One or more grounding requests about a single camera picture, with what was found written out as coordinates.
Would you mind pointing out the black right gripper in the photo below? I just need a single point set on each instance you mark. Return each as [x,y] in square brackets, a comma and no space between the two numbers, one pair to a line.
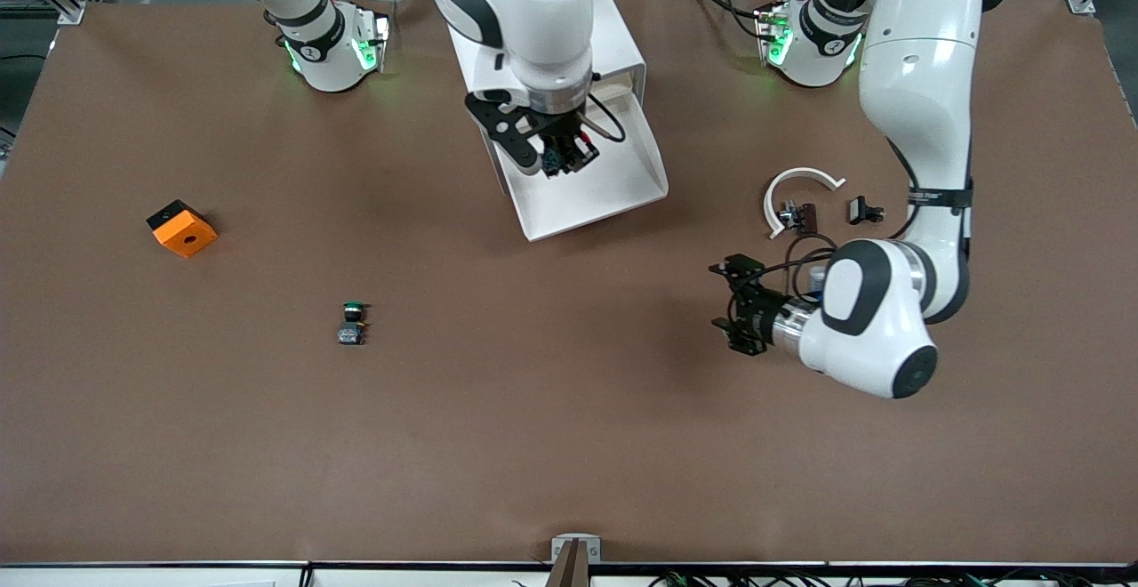
[564,140]

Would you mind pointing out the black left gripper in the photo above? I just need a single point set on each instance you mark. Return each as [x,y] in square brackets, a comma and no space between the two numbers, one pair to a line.
[761,314]

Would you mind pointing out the red push button switch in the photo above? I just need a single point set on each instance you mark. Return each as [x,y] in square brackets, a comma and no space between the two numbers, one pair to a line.
[553,161]

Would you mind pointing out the white plastic drawer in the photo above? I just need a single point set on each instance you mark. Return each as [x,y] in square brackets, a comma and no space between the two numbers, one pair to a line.
[613,182]

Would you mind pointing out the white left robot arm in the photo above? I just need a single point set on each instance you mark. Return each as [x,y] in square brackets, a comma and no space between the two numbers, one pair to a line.
[916,80]

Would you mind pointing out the white drawer cabinet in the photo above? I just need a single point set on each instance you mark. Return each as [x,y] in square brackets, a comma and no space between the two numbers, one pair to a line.
[613,36]

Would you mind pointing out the dark brown hex cylinder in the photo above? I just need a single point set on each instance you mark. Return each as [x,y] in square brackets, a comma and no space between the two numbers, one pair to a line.
[808,219]

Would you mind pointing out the white curved plastic clip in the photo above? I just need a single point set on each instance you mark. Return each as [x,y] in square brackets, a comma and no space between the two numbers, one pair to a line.
[805,172]

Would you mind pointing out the small black clip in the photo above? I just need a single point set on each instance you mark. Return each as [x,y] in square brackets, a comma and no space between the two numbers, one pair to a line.
[858,210]

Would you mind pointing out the brown table cover sheet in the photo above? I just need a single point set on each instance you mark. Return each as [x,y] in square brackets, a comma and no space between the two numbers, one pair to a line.
[569,409]

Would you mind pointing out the orange block with hole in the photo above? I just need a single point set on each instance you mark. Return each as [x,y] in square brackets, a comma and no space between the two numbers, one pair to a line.
[188,236]

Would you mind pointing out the green push button switch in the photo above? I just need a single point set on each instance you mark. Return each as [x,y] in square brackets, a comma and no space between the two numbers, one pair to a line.
[351,334]

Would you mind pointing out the grey metal bracket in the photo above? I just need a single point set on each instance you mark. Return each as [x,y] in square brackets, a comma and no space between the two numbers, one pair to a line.
[560,550]

